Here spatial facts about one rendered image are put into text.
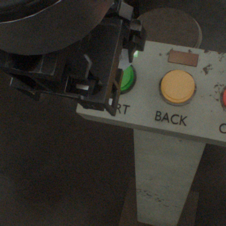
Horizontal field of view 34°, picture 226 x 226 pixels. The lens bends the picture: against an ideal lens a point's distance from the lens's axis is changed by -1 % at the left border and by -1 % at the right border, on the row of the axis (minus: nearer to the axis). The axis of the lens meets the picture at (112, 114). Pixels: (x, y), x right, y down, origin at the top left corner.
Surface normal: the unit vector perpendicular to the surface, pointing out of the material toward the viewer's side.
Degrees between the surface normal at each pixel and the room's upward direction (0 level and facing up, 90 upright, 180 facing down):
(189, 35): 0
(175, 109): 20
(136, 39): 55
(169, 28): 0
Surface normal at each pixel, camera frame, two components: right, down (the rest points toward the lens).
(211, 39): -0.07, -0.50
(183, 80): -0.15, -0.18
